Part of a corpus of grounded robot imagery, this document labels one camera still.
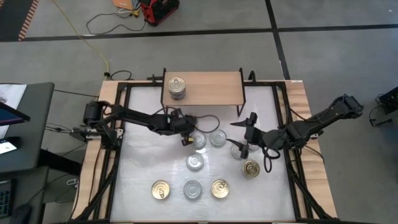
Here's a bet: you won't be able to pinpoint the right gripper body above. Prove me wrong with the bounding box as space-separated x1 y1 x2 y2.
245 126 280 150

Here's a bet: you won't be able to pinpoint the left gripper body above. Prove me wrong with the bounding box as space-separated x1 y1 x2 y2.
167 115 198 137

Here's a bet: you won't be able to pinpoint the gold-lid Wild Planet can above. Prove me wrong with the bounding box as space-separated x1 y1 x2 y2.
241 159 261 179
169 91 187 101
167 77 187 96
210 179 231 199
150 180 171 200

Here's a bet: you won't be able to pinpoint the wooden shelf black metal legs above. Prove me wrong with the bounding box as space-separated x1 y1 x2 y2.
160 67 249 118

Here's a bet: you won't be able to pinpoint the red black equipment box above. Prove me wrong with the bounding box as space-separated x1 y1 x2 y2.
139 0 180 27

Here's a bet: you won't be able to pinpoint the orange box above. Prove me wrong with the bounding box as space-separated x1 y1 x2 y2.
112 0 139 11

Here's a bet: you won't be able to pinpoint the black desk base bar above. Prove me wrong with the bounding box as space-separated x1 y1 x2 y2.
36 148 83 177

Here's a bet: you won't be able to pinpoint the black equipment cart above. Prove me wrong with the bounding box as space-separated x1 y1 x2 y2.
369 86 398 128

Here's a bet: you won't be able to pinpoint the grey desk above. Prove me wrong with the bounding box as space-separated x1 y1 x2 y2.
0 82 55 174

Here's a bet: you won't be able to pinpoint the white paper sheet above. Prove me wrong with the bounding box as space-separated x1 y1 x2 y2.
0 83 28 139

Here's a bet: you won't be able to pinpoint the dark tablet screen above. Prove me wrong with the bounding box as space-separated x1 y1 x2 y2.
0 101 31 127

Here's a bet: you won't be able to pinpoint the black computer mouse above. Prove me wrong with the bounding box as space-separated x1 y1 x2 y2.
9 203 32 224

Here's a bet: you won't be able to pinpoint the black mat striped edge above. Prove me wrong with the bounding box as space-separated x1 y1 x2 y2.
0 0 40 42

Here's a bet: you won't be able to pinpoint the black keyboard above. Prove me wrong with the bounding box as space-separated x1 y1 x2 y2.
0 179 16 219

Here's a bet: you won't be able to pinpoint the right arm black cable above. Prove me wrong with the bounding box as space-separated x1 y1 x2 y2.
262 146 281 174

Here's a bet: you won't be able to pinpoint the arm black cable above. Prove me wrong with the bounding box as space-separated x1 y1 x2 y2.
262 146 281 174
195 114 221 134

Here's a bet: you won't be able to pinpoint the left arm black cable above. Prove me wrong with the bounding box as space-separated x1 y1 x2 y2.
195 114 221 134

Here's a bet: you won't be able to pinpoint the black metal table frame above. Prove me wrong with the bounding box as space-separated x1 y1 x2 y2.
67 70 340 224

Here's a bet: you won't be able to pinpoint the coiled black plug cable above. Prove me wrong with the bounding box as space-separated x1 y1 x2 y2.
104 70 134 82

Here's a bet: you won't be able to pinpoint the yellow floor cable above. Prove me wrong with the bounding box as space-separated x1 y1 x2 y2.
51 0 110 73

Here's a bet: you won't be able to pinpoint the long black floor cable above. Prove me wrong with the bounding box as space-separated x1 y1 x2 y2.
86 11 147 35

